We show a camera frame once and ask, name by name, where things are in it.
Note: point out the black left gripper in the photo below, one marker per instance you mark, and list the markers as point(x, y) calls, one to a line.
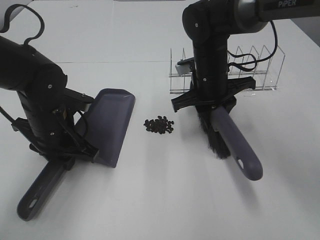
point(55, 131)

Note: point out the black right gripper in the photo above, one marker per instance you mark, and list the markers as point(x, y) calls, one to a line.
point(209, 85)

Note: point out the chrome wire dish rack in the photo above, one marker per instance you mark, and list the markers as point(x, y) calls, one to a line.
point(267, 74)

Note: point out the pile of coffee beans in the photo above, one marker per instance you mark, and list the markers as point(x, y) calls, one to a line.
point(159, 125)

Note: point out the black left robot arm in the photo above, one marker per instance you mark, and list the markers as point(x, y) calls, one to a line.
point(24, 69)

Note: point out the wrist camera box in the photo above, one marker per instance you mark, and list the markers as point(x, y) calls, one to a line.
point(185, 66)
point(77, 101)

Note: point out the purple plastic dustpan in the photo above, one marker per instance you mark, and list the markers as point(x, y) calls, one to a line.
point(108, 118)

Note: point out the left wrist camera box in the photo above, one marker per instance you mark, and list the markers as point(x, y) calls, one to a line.
point(77, 101)

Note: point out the purple hand brush black bristles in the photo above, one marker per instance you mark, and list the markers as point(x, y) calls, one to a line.
point(225, 139)

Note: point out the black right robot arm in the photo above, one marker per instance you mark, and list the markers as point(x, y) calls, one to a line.
point(209, 24)

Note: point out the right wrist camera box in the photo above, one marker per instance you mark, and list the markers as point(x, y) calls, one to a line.
point(185, 66)

